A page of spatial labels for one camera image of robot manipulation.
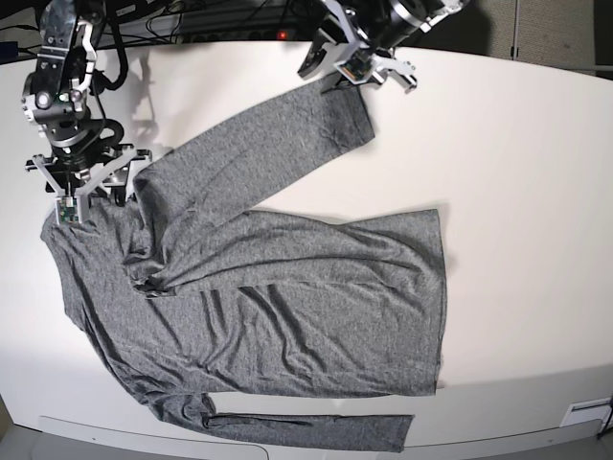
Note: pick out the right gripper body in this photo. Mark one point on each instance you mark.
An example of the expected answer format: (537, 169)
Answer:
(80, 147)

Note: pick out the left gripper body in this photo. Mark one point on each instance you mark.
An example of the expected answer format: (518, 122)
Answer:
(381, 24)

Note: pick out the grey long-sleeve T-shirt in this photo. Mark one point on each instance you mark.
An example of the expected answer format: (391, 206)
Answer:
(190, 289)

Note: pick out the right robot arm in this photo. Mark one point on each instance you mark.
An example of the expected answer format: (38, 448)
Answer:
(55, 94)

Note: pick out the power strip with red light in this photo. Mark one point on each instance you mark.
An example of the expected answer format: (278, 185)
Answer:
(194, 28)

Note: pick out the white label sticker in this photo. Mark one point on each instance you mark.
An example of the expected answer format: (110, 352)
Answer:
(596, 410)

